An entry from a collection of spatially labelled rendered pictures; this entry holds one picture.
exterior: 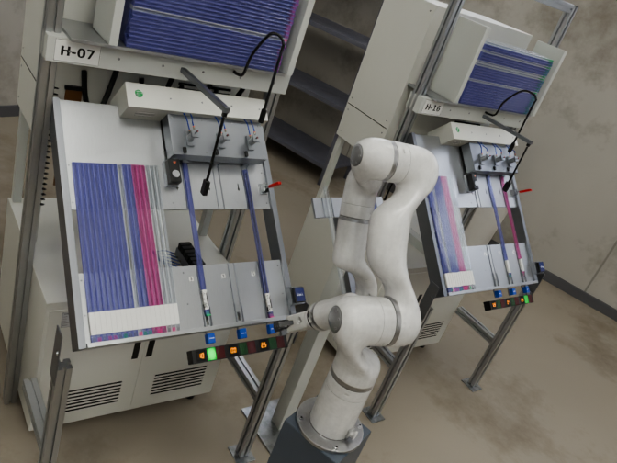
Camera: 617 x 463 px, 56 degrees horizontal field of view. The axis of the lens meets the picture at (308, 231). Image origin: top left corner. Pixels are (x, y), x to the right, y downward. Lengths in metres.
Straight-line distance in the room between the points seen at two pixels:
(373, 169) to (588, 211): 3.68
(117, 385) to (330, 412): 0.98
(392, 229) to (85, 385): 1.29
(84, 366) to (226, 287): 0.60
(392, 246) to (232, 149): 0.76
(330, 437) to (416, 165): 0.73
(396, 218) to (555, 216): 3.67
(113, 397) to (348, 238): 1.17
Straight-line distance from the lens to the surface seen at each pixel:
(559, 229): 5.00
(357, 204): 1.53
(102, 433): 2.41
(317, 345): 2.28
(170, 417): 2.50
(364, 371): 1.45
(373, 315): 1.37
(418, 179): 1.42
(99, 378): 2.22
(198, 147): 1.87
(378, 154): 1.36
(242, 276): 1.87
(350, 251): 1.54
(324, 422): 1.58
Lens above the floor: 1.82
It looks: 26 degrees down
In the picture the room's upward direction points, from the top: 20 degrees clockwise
